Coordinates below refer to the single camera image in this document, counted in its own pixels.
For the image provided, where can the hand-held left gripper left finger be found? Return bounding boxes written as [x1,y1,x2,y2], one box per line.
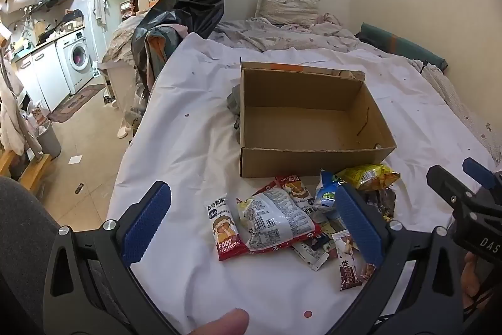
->
[43,181,173,335]

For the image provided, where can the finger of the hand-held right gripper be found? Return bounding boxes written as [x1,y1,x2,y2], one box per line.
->
[463,158,497,190]
[427,164,477,221]

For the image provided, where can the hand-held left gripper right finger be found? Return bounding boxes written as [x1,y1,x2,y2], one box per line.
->
[335,186,467,335]

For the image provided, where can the small yellow snack packet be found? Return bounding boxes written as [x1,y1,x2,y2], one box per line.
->
[318,220,348,241]

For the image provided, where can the dark brown bread packet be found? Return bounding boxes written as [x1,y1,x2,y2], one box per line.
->
[365,186,397,221]

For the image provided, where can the brown chocolate snack packet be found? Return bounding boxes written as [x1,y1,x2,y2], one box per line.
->
[333,233,377,292]

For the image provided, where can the blue white snack packet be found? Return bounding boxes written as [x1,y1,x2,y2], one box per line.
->
[314,169,346,212]

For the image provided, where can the yellow snack bag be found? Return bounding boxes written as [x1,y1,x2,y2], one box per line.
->
[335,163,401,192]

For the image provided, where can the small white snack packet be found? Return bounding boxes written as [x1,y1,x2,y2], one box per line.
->
[292,239,330,272]

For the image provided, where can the red white rice cake packet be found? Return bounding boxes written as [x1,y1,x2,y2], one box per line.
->
[204,197,250,262]
[275,174,314,210]

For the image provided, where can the large white snack packet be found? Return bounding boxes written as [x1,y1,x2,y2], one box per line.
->
[235,188,316,252]

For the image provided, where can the brown cardboard box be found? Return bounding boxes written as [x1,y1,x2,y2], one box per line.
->
[238,61,398,179]

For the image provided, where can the person's right hand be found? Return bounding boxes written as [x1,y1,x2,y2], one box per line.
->
[461,253,495,307]

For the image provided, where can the person's left hand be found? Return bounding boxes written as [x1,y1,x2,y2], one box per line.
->
[191,308,250,335]

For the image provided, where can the white bedsheet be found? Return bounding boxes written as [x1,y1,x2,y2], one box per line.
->
[106,31,502,335]

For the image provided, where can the grey trash bin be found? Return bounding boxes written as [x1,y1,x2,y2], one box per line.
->
[36,121,62,158]

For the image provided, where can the wooden furniture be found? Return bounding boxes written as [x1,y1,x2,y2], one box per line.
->
[0,150,52,196]

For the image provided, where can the person's dark clothed leg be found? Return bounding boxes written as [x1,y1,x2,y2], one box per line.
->
[0,176,61,335]

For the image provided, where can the patterned floor rug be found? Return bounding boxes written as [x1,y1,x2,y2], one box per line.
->
[47,84,106,124]

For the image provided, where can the grey cloth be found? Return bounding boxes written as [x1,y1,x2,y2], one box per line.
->
[227,84,244,143]

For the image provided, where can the beige hanging clothing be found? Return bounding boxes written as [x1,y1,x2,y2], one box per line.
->
[0,76,27,156]

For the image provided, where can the grey orange garment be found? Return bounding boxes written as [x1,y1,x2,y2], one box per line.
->
[144,25,190,88]

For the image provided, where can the white kitchen cabinet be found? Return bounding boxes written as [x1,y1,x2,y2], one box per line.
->
[13,42,72,113]

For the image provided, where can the white washing machine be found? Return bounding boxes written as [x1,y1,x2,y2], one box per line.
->
[56,30,93,95]

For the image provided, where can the crumpled floral quilt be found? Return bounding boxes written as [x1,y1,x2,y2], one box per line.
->
[214,11,359,54]

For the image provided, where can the white hanging towel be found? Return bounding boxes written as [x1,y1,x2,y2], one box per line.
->
[92,0,110,29]

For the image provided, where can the floral pillow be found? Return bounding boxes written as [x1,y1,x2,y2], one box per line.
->
[255,0,320,26]

